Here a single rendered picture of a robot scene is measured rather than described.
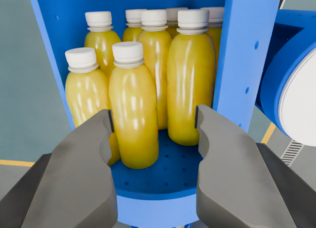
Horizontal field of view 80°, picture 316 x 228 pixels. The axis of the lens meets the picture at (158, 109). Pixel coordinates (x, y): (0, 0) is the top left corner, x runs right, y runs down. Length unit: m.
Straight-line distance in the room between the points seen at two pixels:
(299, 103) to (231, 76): 0.32
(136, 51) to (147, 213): 0.20
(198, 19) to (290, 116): 0.32
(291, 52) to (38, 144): 1.94
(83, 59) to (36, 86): 1.45
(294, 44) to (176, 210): 0.39
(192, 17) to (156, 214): 0.24
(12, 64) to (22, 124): 0.52
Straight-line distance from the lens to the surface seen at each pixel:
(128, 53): 0.24
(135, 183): 0.32
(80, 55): 0.27
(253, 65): 0.20
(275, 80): 0.47
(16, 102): 1.87
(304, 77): 0.46
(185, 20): 0.25
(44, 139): 1.98
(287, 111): 0.48
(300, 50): 0.47
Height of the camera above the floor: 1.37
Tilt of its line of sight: 60 degrees down
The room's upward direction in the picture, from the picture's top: 176 degrees clockwise
